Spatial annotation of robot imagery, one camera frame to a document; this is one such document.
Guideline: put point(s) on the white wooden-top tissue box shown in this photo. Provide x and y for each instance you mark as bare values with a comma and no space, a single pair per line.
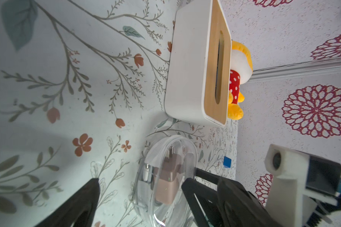
199,70

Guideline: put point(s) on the clear oval zip pouch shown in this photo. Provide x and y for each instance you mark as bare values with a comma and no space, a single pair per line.
153,213

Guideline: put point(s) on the yellow plush toy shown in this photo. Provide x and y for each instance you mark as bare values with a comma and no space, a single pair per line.
241,70

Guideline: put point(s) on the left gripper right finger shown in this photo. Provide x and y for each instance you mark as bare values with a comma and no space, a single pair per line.
230,205

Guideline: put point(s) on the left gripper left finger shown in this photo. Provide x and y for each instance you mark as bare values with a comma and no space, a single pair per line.
79,210

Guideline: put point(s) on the small blue cube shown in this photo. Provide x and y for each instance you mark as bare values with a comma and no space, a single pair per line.
227,162

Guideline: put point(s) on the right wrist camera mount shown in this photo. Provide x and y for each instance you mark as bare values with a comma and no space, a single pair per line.
305,188

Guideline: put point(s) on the pink charger cube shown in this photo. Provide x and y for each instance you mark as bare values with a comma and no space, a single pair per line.
177,166

